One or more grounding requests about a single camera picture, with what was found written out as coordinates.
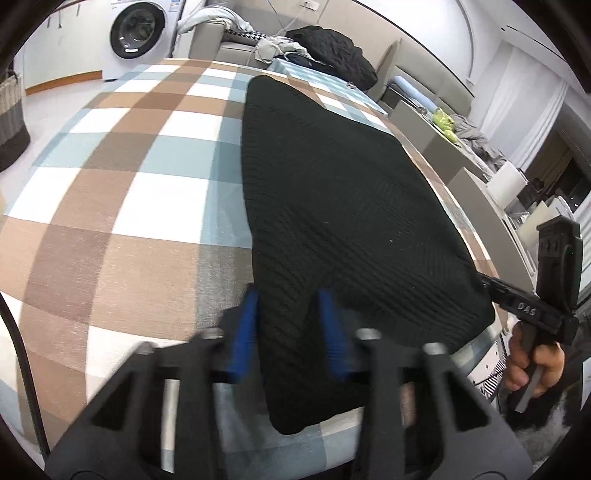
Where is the person's right hand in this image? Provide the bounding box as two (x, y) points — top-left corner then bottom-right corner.
(503, 322), (567, 398)

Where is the green toy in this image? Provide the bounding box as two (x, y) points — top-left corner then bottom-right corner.
(431, 108), (461, 140)

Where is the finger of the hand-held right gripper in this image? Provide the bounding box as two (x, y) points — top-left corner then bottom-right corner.
(477, 272), (539, 320)

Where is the black cable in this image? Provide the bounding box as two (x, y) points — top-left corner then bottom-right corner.
(0, 294), (52, 455)

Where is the grey crumpled cloth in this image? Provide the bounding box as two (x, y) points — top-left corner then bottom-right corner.
(451, 114), (509, 172)

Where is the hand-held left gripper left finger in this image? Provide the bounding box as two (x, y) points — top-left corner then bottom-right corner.
(55, 290), (262, 472)

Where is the black knit sweater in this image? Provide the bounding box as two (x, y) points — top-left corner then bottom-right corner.
(240, 74), (498, 435)

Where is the woven laundry basket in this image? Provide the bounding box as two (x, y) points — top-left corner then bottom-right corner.
(0, 71), (31, 172)

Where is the black padded jacket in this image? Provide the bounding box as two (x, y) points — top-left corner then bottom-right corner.
(285, 25), (380, 92)

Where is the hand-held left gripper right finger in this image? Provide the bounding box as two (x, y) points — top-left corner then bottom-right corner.
(318, 289), (528, 472)

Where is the grey sofa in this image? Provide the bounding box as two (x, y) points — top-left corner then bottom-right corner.
(189, 18), (287, 63)

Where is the light blue cloth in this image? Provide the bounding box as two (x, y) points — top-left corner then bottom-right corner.
(177, 6), (242, 34)

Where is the light blue cushion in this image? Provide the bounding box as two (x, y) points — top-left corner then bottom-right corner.
(396, 75), (438, 108)

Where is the pale grey garment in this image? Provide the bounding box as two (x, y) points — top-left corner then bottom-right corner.
(255, 36), (308, 64)

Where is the white washing machine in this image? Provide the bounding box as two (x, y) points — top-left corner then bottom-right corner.
(102, 0), (186, 82)

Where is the teal checked folded blanket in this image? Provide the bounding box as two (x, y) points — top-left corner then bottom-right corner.
(267, 58), (389, 114)

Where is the houndstooth pillow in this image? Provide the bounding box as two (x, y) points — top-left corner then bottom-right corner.
(223, 27), (269, 45)

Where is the checked blue brown blanket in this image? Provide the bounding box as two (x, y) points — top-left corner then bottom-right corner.
(0, 58), (509, 467)

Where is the white box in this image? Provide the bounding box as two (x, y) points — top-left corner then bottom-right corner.
(486, 161), (528, 209)

